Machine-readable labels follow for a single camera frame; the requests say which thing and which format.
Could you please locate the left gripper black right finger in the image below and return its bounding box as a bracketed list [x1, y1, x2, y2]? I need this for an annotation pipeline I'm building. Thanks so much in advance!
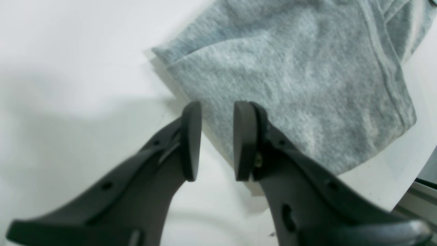
[234, 101, 433, 246]

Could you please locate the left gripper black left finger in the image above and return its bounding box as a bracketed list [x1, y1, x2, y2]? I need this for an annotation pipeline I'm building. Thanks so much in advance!
[6, 101, 202, 246]

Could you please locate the grey HUGO T-shirt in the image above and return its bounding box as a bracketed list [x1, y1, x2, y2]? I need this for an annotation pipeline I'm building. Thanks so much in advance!
[152, 0, 436, 175]

